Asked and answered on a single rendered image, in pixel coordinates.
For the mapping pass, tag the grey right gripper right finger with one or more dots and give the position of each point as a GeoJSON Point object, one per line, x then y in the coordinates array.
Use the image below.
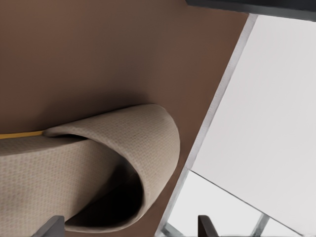
{"type": "Point", "coordinates": [206, 228]}

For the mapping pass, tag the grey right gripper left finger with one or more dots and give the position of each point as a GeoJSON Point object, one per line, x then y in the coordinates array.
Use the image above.
{"type": "Point", "coordinates": [53, 227]}

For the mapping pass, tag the beige knit shoe, yellow sole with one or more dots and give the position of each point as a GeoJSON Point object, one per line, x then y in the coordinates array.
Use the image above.
{"type": "Point", "coordinates": [74, 168]}

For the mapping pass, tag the silver frame post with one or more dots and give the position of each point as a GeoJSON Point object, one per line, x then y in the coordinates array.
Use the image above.
{"type": "Point", "coordinates": [259, 225]}
{"type": "Point", "coordinates": [172, 232]}

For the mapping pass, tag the silver table edge rail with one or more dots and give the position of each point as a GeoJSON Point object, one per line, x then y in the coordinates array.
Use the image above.
{"type": "Point", "coordinates": [217, 98]}

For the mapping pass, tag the dark grey frame beam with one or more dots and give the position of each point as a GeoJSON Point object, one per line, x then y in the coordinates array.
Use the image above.
{"type": "Point", "coordinates": [259, 5]}

